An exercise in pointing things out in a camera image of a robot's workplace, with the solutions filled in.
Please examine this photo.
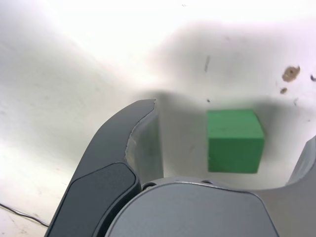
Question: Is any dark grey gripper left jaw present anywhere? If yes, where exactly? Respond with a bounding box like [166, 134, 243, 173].
[45, 98, 165, 237]

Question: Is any green cube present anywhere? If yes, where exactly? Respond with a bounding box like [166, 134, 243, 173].
[206, 108, 265, 174]

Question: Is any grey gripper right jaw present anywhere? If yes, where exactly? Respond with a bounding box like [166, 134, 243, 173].
[105, 134, 316, 237]

